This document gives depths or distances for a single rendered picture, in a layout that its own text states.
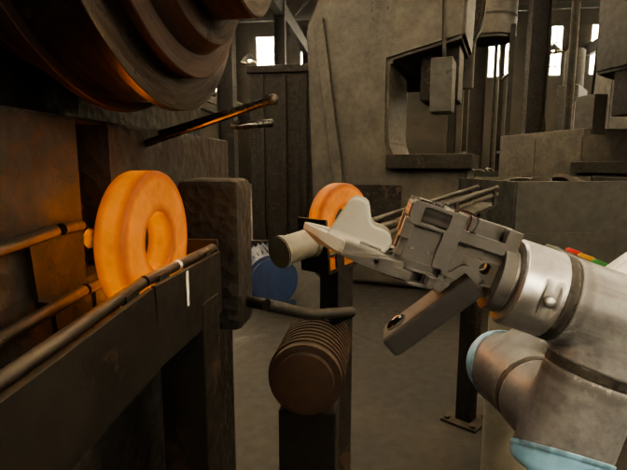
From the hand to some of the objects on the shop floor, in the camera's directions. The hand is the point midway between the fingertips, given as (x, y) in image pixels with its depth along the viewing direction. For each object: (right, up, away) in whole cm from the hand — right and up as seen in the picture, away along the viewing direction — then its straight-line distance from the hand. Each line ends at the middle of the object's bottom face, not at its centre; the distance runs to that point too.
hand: (313, 235), depth 51 cm
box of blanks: (+143, -40, +236) cm, 279 cm away
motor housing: (0, -69, +44) cm, 82 cm away
